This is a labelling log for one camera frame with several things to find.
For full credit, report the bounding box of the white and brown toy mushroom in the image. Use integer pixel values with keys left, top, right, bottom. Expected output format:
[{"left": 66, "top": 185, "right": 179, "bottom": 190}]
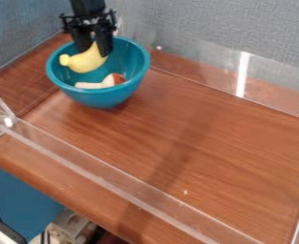
[{"left": 75, "top": 72, "right": 126, "bottom": 90}]

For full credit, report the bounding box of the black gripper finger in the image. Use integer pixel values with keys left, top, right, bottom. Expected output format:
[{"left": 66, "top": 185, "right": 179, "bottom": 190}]
[
  {"left": 71, "top": 29, "right": 94, "bottom": 52},
  {"left": 95, "top": 25, "right": 116, "bottom": 57}
]

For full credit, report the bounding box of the white object under table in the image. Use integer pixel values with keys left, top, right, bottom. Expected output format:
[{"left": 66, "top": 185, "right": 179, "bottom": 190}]
[{"left": 28, "top": 209, "right": 98, "bottom": 244}]

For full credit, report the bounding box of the clear acrylic barrier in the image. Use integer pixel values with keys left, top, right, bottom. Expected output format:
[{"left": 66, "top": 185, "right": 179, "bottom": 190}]
[{"left": 0, "top": 34, "right": 299, "bottom": 244}]

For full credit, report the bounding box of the blue plastic bowl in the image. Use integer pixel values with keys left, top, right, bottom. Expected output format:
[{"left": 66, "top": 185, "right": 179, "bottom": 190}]
[{"left": 46, "top": 36, "right": 151, "bottom": 109}]

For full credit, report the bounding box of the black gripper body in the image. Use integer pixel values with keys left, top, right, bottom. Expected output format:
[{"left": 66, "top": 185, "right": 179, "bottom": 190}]
[{"left": 60, "top": 0, "right": 118, "bottom": 32}]

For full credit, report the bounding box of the yellow toy banana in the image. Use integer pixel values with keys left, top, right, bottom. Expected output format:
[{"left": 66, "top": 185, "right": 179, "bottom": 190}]
[{"left": 60, "top": 43, "right": 108, "bottom": 73}]

